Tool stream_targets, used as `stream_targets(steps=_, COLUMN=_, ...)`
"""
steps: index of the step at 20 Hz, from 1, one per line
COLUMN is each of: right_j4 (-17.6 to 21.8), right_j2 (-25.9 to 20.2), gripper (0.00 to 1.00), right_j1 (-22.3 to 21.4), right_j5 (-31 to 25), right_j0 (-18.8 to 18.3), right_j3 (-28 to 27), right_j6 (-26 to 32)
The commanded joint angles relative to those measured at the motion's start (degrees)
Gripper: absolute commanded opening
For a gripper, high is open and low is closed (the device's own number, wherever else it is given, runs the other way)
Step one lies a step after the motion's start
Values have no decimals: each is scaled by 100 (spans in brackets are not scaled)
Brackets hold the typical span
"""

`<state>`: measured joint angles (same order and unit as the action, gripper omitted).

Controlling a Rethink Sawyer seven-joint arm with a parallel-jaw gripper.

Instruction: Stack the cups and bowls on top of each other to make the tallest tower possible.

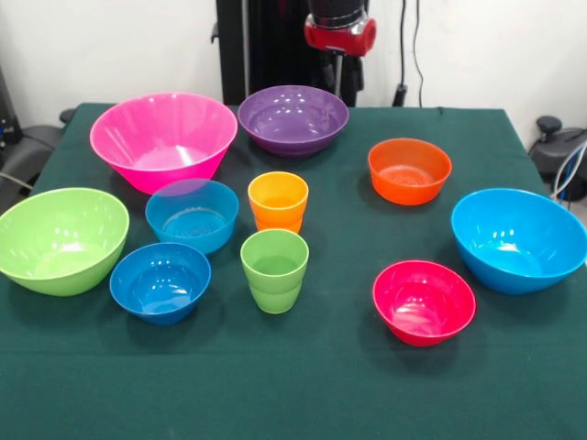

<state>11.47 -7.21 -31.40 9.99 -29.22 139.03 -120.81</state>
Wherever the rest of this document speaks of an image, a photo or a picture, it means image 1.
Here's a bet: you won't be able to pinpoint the orange cup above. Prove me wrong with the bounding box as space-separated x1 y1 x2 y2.
247 170 310 234

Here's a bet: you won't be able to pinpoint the black hanging cable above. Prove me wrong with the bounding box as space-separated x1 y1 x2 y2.
393 0 424 107

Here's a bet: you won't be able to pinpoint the large pink bowl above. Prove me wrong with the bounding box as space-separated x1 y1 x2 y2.
89 92 238 196

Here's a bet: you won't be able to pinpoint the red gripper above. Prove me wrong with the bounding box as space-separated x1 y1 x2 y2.
305 17 378 91

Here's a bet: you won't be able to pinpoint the black equipment rack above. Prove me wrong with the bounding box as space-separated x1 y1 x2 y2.
0 68 19 157

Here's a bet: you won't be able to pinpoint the grey cable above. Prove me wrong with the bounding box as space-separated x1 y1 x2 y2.
0 171 33 192

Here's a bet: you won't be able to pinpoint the small crimson bowl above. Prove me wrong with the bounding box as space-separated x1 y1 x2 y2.
371 259 477 347

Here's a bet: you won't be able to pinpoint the blue and white cables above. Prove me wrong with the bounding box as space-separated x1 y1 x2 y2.
552 141 587 203

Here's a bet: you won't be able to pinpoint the small dark blue bowl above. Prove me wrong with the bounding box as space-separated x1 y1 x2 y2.
108 242 213 327

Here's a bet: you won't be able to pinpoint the purple bowl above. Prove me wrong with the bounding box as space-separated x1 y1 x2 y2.
237 84 350 160

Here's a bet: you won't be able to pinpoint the large green bowl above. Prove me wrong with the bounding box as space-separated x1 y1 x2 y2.
0 186 131 298

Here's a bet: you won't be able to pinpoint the dark green table cloth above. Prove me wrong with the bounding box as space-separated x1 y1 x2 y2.
0 103 587 440

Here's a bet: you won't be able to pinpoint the large light blue bowl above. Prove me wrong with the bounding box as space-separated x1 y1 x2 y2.
450 187 587 296

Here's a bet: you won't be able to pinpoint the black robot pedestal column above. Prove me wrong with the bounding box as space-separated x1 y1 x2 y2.
210 0 371 107

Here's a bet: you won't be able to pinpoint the green cup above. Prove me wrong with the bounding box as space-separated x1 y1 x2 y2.
239 228 310 315

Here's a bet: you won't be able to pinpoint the translucent blue ribbed bowl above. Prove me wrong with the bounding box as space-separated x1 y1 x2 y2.
144 178 240 256

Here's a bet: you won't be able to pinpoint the orange bowl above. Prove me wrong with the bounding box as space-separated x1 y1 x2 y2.
367 137 453 206

